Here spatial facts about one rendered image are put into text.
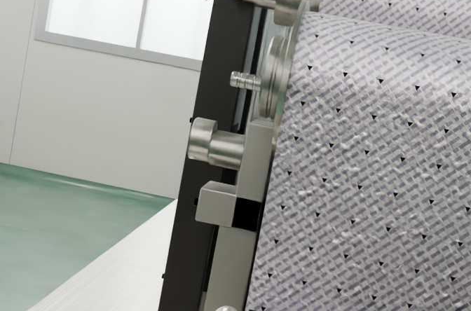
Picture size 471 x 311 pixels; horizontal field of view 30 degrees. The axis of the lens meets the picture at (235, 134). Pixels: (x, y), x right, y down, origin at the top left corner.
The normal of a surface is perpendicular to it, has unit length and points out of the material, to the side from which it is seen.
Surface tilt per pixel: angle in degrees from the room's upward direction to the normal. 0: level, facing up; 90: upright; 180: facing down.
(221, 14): 90
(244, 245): 90
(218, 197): 90
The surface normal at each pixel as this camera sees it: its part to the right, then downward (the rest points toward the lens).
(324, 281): -0.14, 0.08
